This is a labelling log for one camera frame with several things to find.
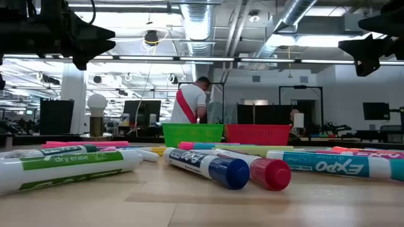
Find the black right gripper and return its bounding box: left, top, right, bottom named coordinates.
left=338, top=0, right=404, bottom=78

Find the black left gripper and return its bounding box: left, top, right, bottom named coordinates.
left=31, top=0, right=117, bottom=71

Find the thin pink marker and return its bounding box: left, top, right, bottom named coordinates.
left=98, top=146, right=140, bottom=153

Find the thin green-capped white marker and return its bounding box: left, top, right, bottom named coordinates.
left=292, top=146, right=333, bottom=151

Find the thin yellow marker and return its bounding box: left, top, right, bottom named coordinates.
left=138, top=146, right=167, bottom=157

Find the black round ceiling fixture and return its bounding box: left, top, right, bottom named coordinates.
left=144, top=29, right=160, bottom=47

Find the white bulb lamp brass base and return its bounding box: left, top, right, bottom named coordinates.
left=80, top=93, right=113, bottom=141

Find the black monitor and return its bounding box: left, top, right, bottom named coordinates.
left=362, top=102, right=391, bottom=121
left=122, top=100, right=162, bottom=127

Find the black panel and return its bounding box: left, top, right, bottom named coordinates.
left=40, top=98, right=75, bottom=136

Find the pink highlighter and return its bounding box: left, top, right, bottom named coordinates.
left=40, top=140, right=130, bottom=149
left=177, top=141, right=196, bottom=151

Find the dark green Expo marker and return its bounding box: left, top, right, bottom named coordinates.
left=0, top=144, right=99, bottom=160

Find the magenta Expo marker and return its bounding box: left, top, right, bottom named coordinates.
left=315, top=149, right=404, bottom=160

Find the light green Expo marker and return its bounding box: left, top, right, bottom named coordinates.
left=0, top=149, right=144, bottom=195

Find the black partition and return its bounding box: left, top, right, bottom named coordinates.
left=236, top=103, right=293, bottom=125

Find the teal Expo marker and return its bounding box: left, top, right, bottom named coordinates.
left=266, top=150, right=404, bottom=183

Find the green plastic basket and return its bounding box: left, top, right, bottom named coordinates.
left=162, top=123, right=225, bottom=148

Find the red plastic basket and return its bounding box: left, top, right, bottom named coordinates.
left=224, top=124, right=293, bottom=146

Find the blue highlighter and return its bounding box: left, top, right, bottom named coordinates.
left=193, top=142, right=219, bottom=151

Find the light green highlighter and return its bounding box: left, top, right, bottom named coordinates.
left=213, top=144, right=295, bottom=158

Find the blue Expo marker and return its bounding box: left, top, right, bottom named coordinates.
left=162, top=147, right=251, bottom=191

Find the red Expo marker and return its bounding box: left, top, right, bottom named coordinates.
left=214, top=148, right=292, bottom=192

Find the black left wrist camera cable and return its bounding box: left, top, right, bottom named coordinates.
left=89, top=0, right=97, bottom=25

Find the silver ventilation duct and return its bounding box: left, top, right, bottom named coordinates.
left=179, top=0, right=216, bottom=57
left=252, top=0, right=319, bottom=59

